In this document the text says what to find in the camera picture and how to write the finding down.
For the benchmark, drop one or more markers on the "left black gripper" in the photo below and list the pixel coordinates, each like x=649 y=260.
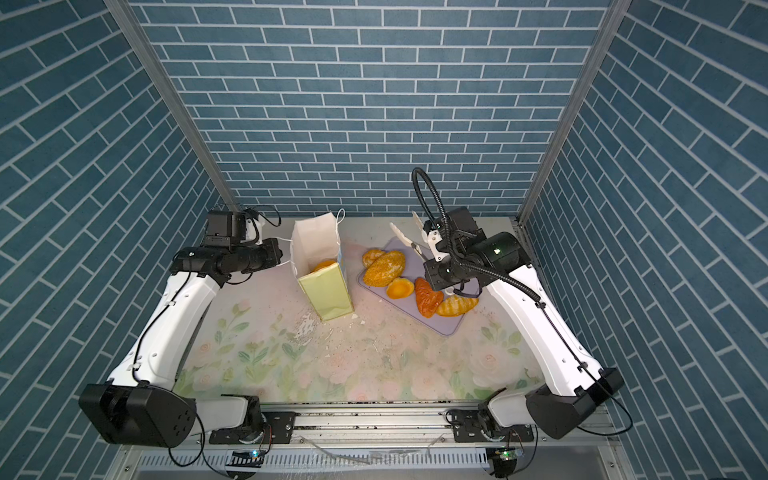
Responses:
x=272 y=256

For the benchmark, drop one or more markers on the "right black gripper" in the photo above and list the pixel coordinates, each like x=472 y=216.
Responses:
x=434 y=278

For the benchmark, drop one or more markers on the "sesame oval bread loaf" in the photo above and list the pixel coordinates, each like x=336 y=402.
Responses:
x=384 y=270

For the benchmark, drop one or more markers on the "yellow orange round bun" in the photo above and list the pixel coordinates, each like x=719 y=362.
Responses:
x=400 y=288

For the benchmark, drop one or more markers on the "white green paper bag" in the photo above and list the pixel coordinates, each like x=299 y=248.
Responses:
x=312 y=241

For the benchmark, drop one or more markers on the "reddish brown croissant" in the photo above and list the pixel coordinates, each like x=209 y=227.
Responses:
x=427 y=299

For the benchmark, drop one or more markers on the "round orange pancake stack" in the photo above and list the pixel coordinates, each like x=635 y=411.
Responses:
x=324 y=264

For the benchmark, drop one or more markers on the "striped golden croissant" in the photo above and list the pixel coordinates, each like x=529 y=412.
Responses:
x=454 y=306

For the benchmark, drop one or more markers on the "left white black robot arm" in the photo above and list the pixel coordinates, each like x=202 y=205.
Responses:
x=136 y=405

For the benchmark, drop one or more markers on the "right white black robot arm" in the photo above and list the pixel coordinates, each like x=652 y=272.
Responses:
x=575 y=383

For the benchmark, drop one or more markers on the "lavender plastic tray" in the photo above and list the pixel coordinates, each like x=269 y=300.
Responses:
x=413 y=296

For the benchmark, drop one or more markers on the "small golden roll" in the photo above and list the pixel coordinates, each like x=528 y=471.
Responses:
x=370 y=256

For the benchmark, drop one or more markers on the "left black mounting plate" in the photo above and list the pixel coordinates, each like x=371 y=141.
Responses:
x=270 y=428

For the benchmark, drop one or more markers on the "black mounting plate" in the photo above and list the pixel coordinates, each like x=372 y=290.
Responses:
x=270 y=428
x=474 y=426

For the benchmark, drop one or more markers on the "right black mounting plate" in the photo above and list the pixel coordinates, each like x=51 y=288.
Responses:
x=474 y=426

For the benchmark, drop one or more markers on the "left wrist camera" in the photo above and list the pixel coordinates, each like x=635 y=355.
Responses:
x=227 y=229

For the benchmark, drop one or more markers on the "aluminium front rail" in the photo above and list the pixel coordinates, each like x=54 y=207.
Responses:
x=408 y=425

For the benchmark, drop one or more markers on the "white vented cable duct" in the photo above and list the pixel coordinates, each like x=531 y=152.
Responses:
x=310 y=460

